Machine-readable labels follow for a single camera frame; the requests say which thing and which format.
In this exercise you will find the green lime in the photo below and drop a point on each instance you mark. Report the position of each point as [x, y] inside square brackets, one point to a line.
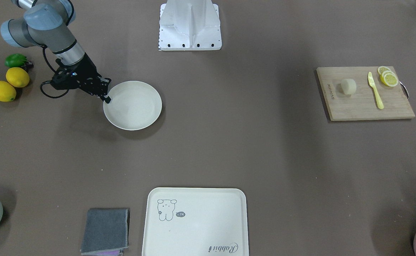
[15, 60]

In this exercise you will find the yellow lemon near lime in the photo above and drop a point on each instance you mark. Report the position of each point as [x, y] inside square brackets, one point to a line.
[17, 77]

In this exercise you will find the yellow lemon far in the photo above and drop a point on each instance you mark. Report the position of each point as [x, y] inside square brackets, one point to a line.
[7, 92]

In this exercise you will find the grey folded cloth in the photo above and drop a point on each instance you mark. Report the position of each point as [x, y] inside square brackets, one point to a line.
[106, 232]

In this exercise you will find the cream round plate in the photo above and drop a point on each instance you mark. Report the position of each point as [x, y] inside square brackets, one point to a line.
[134, 105]

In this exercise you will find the cream rabbit tray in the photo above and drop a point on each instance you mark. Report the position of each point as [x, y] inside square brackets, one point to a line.
[196, 222]

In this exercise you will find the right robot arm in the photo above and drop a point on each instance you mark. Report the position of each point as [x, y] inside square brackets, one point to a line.
[45, 24]

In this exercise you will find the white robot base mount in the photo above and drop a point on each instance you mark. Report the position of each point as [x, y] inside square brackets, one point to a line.
[189, 25]

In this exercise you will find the lemon slices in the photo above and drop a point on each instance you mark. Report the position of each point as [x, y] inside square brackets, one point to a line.
[387, 76]

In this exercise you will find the bamboo cutting board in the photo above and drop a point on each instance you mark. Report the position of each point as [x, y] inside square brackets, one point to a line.
[361, 105]

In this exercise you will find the yellow plastic knife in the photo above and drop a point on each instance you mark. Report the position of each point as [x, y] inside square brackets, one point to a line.
[373, 86]

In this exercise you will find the white bun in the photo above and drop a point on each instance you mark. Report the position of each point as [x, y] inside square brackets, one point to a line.
[348, 86]

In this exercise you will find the dark cherries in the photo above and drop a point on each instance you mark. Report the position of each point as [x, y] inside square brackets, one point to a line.
[27, 66]

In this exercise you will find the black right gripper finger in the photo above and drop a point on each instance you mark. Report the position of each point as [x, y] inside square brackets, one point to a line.
[106, 99]

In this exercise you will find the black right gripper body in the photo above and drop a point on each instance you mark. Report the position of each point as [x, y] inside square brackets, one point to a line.
[87, 69]

